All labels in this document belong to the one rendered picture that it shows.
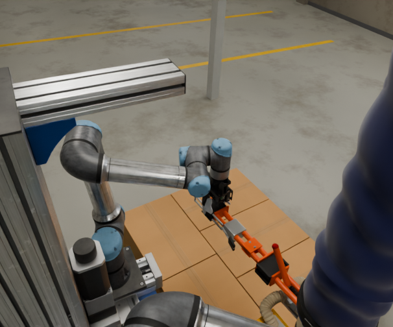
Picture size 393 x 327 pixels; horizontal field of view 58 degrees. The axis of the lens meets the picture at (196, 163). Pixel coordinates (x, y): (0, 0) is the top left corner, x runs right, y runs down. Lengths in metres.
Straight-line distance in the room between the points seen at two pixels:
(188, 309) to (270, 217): 1.77
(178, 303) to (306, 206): 2.75
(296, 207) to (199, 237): 1.34
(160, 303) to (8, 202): 0.34
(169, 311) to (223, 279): 1.40
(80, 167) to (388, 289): 0.87
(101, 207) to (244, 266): 1.09
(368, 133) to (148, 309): 0.54
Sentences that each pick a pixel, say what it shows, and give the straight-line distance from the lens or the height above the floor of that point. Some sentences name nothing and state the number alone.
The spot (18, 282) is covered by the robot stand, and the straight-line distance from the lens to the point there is 0.85.
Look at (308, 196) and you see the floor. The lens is 3.54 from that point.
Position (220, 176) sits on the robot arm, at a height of 1.47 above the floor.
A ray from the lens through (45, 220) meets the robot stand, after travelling 0.73.
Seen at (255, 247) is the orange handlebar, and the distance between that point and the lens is 1.38.
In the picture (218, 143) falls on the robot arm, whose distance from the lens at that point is 1.26.
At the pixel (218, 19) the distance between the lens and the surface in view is 4.40.
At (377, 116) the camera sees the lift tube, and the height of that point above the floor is 2.02.
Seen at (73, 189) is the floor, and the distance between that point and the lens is 3.52.
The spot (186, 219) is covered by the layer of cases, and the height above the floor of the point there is 0.54.
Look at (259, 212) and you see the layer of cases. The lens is 2.50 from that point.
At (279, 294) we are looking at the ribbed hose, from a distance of 1.36.
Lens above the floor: 2.34
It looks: 40 degrees down
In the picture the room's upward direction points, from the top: 3 degrees clockwise
